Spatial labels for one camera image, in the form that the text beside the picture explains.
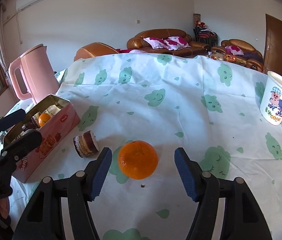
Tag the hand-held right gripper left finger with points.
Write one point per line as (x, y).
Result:
(101, 175)

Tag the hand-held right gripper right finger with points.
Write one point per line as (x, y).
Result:
(186, 175)

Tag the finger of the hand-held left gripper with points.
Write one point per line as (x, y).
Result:
(26, 140)
(13, 117)

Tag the orange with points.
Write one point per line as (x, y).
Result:
(138, 160)
(44, 120)

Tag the pink tin box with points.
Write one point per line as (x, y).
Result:
(61, 127)

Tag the printed leaflet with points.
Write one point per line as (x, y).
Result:
(53, 110)

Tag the pink electric kettle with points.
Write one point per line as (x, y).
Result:
(41, 77)

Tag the white green cloud tablecloth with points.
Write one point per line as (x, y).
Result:
(181, 105)

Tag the brown leather armchair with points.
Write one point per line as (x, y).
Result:
(252, 55)
(96, 50)

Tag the white cartoon mug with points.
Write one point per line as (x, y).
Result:
(275, 100)

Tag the wooden coffee table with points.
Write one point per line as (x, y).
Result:
(230, 58)

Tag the pink cushion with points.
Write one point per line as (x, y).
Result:
(133, 51)

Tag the brown leather sofa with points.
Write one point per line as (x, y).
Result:
(196, 46)

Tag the white magenta floral pillow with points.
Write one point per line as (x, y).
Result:
(233, 50)
(178, 42)
(156, 42)

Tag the stacked dark chairs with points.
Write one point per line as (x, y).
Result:
(206, 36)

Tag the tall decorative scroll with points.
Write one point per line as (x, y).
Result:
(197, 20)

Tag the brown wooden door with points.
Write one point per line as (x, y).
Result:
(277, 45)

